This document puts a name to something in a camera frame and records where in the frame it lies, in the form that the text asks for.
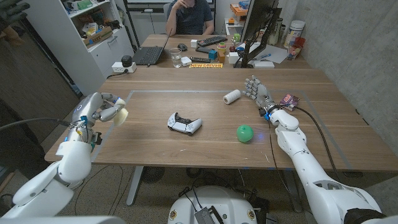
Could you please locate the purple snack packet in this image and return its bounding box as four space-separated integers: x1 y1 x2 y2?
279 93 301 112

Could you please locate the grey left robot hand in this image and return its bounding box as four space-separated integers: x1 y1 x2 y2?
71 91 127 127

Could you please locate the white twine spool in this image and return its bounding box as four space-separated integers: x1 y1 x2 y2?
223 89 243 105

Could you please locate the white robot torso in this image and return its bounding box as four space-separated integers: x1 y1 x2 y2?
167 185 258 224

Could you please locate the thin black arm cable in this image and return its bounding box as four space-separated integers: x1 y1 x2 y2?
267 119 290 191

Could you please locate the red cup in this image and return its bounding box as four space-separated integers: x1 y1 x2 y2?
287 37 307 61

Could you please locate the white game controller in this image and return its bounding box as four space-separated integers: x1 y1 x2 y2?
167 112 203 136

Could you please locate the green ball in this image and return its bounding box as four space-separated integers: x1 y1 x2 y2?
236 124 254 144

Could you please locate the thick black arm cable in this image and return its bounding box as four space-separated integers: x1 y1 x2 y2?
294 105 343 182

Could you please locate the person in dark shirt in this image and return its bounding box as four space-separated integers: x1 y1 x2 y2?
165 0 215 37

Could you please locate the flat white box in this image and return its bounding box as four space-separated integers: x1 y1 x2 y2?
253 60 275 69

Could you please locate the clear drinking glass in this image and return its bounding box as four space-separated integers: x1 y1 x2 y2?
169 47 183 68

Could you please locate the cardboard box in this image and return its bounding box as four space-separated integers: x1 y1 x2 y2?
82 26 114 48

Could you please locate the white power strip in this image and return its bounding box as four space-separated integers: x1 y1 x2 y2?
111 61 137 74

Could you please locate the yellow sponge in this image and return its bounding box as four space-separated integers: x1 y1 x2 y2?
113 98 129 127

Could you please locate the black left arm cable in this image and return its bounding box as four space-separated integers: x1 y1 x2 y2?
0 117 74 132

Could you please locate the yellow new driver sign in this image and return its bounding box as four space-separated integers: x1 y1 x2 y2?
188 63 224 69

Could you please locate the black laptop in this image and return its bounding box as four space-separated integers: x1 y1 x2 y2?
131 27 174 66

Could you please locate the white table leg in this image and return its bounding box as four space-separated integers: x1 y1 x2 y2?
126 166 144 207

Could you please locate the white shelf cabinet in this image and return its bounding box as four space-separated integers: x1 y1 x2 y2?
17 0 135 96

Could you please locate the white canister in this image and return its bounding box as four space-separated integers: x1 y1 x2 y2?
283 20 306 49

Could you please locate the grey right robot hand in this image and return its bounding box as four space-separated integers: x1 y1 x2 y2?
242 75 279 114

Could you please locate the grey table leg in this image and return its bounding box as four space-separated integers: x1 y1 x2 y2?
282 169 302 213

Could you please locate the black monitor on stand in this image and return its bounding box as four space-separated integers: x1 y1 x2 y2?
233 0 283 68

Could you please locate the black keyboard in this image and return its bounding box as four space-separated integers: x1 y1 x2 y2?
197 35 228 48

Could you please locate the white paper sheet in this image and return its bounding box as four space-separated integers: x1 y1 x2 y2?
247 42 289 65

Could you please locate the orange box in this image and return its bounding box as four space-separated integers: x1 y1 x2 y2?
229 2 249 17

